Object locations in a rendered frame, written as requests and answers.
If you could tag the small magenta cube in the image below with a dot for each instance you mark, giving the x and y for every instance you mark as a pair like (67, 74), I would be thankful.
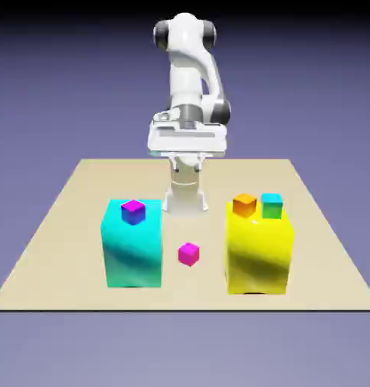
(188, 255)

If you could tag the large cyan box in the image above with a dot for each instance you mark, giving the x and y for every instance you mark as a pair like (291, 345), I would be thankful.
(133, 254)

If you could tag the large yellow box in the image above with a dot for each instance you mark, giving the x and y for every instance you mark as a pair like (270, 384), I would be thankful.
(257, 257)

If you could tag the small purple cube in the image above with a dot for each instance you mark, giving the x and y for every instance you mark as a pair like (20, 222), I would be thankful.
(133, 213)

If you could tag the small orange cube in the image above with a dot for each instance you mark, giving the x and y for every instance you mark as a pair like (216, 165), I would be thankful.
(244, 205)

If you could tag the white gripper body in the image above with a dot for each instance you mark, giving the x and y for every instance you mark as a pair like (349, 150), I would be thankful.
(188, 142)

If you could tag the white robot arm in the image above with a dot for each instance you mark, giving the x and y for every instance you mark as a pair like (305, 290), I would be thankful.
(185, 60)

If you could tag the small green cube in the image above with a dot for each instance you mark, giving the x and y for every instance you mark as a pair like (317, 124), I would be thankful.
(272, 207)

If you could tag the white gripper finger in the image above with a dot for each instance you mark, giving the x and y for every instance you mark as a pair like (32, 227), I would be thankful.
(199, 164)
(175, 164)

